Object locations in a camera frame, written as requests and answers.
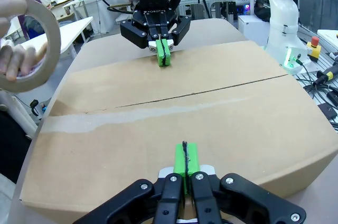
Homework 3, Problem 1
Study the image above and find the black tool with yellow band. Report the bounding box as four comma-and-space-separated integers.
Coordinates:
316, 64, 338, 85

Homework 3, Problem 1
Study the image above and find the person bare hand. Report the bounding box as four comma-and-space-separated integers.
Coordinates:
0, 0, 51, 82

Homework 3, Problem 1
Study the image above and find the aluminium profile table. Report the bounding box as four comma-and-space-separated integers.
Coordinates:
289, 29, 338, 131

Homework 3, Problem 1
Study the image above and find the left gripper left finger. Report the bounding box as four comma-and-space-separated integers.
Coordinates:
72, 141, 187, 224

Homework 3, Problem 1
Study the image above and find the black power adapter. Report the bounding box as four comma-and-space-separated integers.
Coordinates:
318, 103, 338, 119

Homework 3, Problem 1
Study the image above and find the brown packing tape roll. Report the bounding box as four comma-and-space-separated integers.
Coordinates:
0, 0, 62, 94

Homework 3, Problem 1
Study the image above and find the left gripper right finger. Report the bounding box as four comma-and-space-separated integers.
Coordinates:
186, 142, 307, 224

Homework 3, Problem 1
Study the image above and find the brown cardboard box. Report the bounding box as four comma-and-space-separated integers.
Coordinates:
19, 40, 338, 210

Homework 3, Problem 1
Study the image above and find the white cabinet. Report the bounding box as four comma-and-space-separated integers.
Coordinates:
89, 0, 118, 35

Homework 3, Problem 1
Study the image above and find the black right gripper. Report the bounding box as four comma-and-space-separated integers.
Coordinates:
119, 0, 192, 68

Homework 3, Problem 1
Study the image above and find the white rounded table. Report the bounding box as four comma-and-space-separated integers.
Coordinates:
4, 15, 95, 60

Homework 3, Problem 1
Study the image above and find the yellow emergency stop box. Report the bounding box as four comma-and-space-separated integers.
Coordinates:
305, 36, 322, 63

